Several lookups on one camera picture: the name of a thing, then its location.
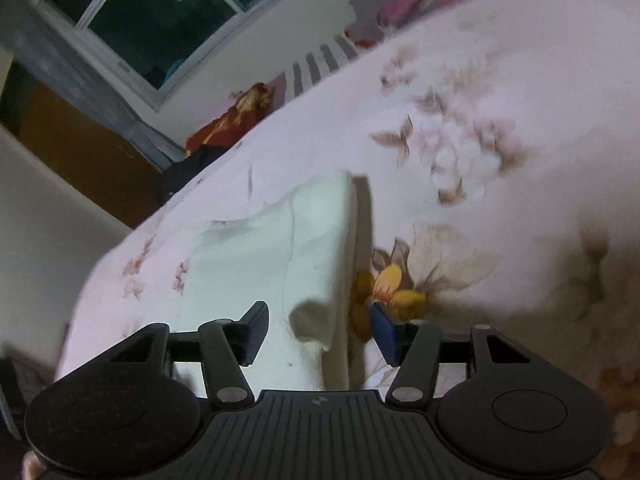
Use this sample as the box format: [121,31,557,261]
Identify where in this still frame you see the grey curtain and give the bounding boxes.
[0,0,186,171]

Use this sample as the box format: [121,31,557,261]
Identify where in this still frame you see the striped pillow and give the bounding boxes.
[270,30,361,106]

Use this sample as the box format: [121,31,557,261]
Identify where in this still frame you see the window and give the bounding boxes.
[40,0,361,111]

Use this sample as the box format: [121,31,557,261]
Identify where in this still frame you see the pink floral blanket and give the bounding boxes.
[55,0,640,456]

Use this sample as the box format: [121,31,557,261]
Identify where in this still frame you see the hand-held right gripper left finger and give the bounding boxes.
[107,301,271,407]

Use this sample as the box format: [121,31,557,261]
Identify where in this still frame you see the dark object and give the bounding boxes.
[0,355,27,442]

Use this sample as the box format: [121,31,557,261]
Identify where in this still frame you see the red floral cloth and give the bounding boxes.
[185,82,275,158]

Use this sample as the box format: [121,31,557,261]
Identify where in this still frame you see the white towel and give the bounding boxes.
[175,170,373,391]

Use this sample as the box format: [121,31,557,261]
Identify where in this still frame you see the grey folded clothes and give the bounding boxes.
[350,0,401,43]

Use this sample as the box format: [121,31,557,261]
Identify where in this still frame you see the brown wooden wardrobe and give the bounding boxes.
[0,60,166,231]

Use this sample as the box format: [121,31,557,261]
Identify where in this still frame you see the black cloth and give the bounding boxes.
[157,142,241,202]

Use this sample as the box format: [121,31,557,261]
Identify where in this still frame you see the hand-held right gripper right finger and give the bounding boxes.
[370,302,532,407]

